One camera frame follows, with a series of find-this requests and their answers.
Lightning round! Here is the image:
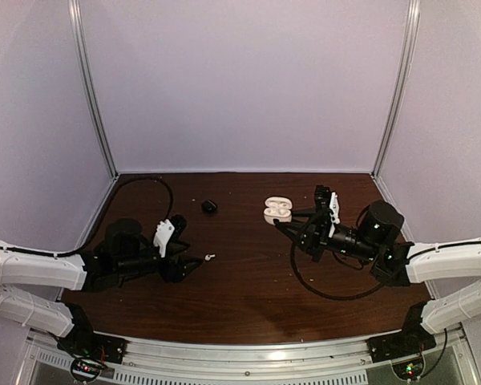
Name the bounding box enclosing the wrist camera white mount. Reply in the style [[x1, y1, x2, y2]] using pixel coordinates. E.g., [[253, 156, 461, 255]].
[[314, 185, 340, 238], [152, 215, 187, 258]]

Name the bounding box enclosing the white earbud charging case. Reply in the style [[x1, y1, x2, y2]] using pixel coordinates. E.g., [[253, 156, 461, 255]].
[[263, 197, 293, 225]]

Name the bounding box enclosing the left aluminium frame post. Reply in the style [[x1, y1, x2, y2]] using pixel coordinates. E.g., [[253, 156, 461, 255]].
[[67, 0, 119, 179]]

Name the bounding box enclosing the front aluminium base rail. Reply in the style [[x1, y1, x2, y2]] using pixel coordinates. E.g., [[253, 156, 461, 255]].
[[23, 312, 470, 385]]

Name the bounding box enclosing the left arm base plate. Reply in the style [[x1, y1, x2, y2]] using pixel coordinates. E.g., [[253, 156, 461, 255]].
[[55, 332, 127, 364]]

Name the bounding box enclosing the black earbud charging case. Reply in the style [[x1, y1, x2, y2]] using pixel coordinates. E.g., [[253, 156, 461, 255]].
[[201, 200, 218, 214]]

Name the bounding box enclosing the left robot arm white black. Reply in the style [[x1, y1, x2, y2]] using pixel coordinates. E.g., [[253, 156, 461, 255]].
[[0, 216, 203, 356]]

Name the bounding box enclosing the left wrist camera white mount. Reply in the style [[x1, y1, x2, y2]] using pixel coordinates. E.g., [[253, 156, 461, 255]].
[[152, 215, 187, 258]]

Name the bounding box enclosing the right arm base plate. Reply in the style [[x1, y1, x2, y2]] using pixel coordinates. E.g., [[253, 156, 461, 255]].
[[367, 330, 436, 363]]

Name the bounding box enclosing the black camera cable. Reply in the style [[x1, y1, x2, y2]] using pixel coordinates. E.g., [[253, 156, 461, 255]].
[[55, 175, 175, 260], [290, 212, 390, 301]]

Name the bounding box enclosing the aluminium frame post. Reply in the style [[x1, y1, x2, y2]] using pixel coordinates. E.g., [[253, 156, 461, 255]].
[[67, 0, 119, 179], [371, 0, 421, 180]]

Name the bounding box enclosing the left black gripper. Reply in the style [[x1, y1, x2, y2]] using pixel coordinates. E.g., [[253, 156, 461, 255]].
[[115, 240, 203, 282]]

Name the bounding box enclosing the left black camera cable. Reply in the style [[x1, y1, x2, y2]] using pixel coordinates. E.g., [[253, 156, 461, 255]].
[[55, 175, 175, 260]]

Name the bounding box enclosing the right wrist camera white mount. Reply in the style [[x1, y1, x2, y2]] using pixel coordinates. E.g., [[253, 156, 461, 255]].
[[314, 185, 340, 238]]

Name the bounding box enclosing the right black camera cable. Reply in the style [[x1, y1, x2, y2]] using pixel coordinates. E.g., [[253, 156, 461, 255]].
[[290, 212, 390, 301]]

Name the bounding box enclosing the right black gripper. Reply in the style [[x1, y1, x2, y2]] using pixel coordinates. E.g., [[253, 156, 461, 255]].
[[276, 207, 380, 263]]

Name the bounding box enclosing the right aluminium frame post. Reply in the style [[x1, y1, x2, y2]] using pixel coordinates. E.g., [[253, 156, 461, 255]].
[[371, 0, 421, 180]]

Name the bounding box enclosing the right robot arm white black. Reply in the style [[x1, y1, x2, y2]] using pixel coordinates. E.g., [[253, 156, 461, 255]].
[[264, 195, 481, 355]]

